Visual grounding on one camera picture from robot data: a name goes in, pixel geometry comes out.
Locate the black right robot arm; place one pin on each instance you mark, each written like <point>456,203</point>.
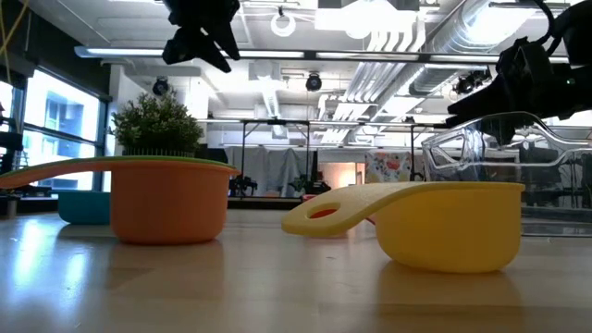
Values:
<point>578,41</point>

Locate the black ceiling spotlight cluster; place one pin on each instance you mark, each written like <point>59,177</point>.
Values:
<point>469,83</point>

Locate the large window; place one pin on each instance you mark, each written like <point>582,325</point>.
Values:
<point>60,111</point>

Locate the orange plastic measuring cup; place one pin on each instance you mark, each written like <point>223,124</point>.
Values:
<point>166,208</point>

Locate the black table frame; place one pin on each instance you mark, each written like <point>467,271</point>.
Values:
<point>263,203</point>

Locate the silver air duct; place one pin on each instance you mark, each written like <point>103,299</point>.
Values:
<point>462,37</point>

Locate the potted plant in striped pot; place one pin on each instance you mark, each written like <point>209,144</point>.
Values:
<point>157,125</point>

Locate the clear plastic basket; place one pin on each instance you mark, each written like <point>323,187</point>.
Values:
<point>444,152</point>

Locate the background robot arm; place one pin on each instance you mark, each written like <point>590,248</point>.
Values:
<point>314,185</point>
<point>242,185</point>

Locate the white cloth cover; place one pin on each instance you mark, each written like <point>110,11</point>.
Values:
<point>273,166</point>

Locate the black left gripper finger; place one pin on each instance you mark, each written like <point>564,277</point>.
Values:
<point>226,41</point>
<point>213,55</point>

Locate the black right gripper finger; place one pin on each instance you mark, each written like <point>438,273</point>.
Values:
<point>481,108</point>
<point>509,129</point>

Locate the floral patterned cloth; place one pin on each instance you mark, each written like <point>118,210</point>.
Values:
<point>388,166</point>

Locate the teal plastic measuring cup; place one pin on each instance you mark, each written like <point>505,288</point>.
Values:
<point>83,208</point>

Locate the green plastic measuring cup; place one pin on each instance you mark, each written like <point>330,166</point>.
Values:
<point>152,158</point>

